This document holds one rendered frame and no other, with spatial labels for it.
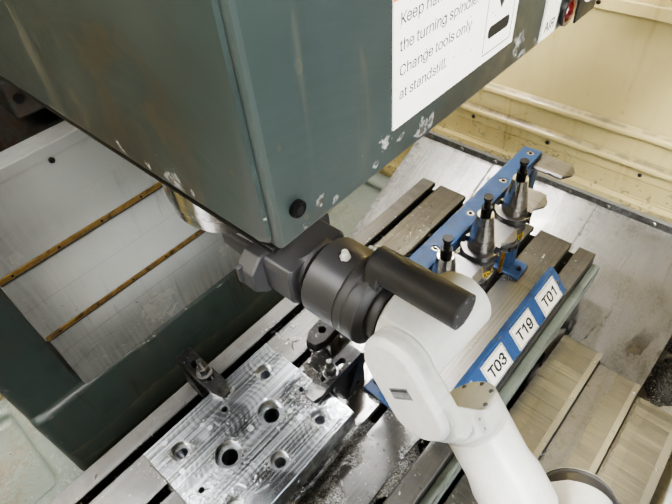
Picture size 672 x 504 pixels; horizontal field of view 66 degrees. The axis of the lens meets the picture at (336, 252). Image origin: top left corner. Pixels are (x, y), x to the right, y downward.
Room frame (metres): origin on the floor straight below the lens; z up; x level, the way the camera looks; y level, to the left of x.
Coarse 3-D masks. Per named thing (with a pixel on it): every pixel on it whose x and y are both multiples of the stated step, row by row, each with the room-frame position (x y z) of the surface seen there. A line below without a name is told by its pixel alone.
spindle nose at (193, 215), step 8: (168, 192) 0.40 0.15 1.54; (176, 200) 0.39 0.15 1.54; (184, 200) 0.38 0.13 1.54; (176, 208) 0.39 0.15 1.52; (184, 208) 0.38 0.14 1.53; (192, 208) 0.38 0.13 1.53; (200, 208) 0.37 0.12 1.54; (184, 216) 0.39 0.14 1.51; (192, 216) 0.38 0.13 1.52; (200, 216) 0.37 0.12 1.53; (208, 216) 0.37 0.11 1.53; (192, 224) 0.38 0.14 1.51; (200, 224) 0.38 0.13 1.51; (208, 224) 0.37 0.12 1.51; (216, 224) 0.37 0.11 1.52; (224, 224) 0.37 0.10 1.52; (216, 232) 0.37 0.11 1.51; (224, 232) 0.37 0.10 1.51; (232, 232) 0.37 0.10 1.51
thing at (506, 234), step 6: (498, 222) 0.64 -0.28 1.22; (498, 228) 0.62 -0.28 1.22; (504, 228) 0.62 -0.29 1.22; (510, 228) 0.62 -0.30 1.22; (516, 228) 0.62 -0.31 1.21; (498, 234) 0.61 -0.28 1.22; (504, 234) 0.61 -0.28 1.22; (510, 234) 0.60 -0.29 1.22; (516, 234) 0.60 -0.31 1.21; (504, 240) 0.59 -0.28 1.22; (510, 240) 0.59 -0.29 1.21
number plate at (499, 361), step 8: (496, 352) 0.54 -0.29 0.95; (504, 352) 0.55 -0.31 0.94; (488, 360) 0.52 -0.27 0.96; (496, 360) 0.53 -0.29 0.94; (504, 360) 0.53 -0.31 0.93; (480, 368) 0.51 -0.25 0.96; (488, 368) 0.51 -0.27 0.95; (496, 368) 0.52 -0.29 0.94; (504, 368) 0.52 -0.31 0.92; (488, 376) 0.50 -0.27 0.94; (496, 376) 0.50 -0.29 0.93; (496, 384) 0.49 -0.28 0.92
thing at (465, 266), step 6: (456, 258) 0.56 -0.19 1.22; (462, 258) 0.56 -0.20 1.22; (456, 264) 0.55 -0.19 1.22; (462, 264) 0.55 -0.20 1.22; (468, 264) 0.55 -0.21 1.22; (474, 264) 0.55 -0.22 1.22; (456, 270) 0.54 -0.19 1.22; (462, 270) 0.54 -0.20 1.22; (468, 270) 0.54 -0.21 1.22; (474, 270) 0.53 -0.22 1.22; (480, 270) 0.53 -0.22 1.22; (468, 276) 0.52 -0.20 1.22; (474, 276) 0.52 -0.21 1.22; (480, 276) 0.52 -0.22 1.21
